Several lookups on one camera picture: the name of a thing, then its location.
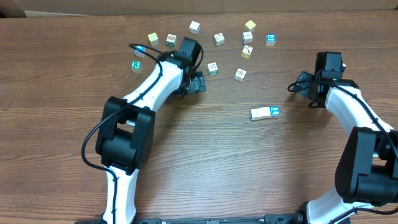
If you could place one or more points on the green R letter block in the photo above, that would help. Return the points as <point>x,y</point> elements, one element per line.
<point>136,66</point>

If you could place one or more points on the blue top block left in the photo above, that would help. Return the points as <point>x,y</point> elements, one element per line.
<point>140,51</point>

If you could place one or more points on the white picture block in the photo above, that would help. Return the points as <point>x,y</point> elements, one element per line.
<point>219,39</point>
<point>247,37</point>
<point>240,74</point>

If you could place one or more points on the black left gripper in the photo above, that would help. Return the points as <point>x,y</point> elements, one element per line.
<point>196,81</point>

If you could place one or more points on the white picture block lower right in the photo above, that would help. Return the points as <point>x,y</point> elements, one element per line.
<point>240,74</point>

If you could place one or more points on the yellow top block right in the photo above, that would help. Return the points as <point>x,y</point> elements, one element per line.
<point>249,26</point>

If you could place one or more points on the plain white wooden block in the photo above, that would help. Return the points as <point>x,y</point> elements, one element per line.
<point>265,112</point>

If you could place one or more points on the yellow block red picture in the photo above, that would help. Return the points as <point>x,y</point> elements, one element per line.
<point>246,52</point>

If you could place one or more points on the blue P letter block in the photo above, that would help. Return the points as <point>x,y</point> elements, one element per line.
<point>270,40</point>

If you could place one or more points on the blue T umbrella block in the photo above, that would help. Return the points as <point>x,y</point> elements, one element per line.
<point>274,111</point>

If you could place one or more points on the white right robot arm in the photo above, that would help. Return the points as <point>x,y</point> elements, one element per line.
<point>366,175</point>

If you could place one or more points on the yellow top block left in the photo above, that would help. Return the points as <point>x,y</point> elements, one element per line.
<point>153,39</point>

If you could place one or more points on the white picture block centre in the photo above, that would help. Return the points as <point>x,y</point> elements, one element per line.
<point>219,39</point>

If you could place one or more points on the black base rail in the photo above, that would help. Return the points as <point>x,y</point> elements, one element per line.
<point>289,218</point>

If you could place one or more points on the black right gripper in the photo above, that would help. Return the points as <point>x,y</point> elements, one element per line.
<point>304,84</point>

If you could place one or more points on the green B picture block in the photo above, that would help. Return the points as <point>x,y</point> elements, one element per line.
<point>171,40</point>

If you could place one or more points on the green edged picture block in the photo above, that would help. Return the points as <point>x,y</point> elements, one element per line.
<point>212,68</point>

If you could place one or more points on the white butterfly block top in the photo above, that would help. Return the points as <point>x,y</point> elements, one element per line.
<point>194,27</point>

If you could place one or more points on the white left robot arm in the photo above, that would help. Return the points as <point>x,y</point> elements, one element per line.
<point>126,131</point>

